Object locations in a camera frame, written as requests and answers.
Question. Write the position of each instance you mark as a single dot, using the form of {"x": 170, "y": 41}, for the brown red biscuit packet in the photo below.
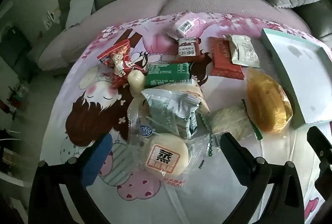
{"x": 189, "y": 47}

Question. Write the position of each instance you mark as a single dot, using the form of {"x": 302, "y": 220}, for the dark green snack packet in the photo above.
{"x": 166, "y": 75}

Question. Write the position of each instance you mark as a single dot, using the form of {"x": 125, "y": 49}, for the light grey board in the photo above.
{"x": 81, "y": 7}

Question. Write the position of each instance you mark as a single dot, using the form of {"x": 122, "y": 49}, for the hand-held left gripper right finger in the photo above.
{"x": 233, "y": 151}

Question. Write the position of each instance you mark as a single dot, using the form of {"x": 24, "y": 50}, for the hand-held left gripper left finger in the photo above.
{"x": 101, "y": 159}

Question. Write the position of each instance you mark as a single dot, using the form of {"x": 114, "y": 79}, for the silver green snack packet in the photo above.
{"x": 168, "y": 112}

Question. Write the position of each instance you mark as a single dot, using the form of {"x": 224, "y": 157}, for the yellow cake packet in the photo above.
{"x": 264, "y": 102}

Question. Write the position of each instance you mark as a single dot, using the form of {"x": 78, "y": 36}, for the cream snack packet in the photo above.
{"x": 243, "y": 51}

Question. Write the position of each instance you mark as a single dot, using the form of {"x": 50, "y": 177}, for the pink snack packet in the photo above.
{"x": 181, "y": 25}

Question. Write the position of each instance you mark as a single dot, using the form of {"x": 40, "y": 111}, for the flat red snack packet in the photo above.
{"x": 220, "y": 60}

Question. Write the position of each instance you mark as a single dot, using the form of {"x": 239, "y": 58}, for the pink cartoon printed blanket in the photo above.
{"x": 85, "y": 115}

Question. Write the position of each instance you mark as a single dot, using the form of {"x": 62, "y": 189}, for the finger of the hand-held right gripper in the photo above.
{"x": 321, "y": 143}

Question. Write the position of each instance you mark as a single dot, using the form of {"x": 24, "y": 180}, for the pale crispy snack clear packet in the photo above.
{"x": 228, "y": 120}

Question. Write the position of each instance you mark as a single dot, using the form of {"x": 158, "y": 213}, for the small cream wrapped snack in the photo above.
{"x": 136, "y": 81}

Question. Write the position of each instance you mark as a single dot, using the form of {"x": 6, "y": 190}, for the red candy packet clear window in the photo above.
{"x": 122, "y": 60}

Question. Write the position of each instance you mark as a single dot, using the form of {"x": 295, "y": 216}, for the round steamed cake clear packet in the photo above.
{"x": 166, "y": 156}

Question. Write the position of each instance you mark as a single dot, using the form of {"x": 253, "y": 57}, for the white box with teal edge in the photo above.
{"x": 303, "y": 71}

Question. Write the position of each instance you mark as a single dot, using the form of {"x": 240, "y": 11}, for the grey leather cushion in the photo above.
{"x": 319, "y": 21}

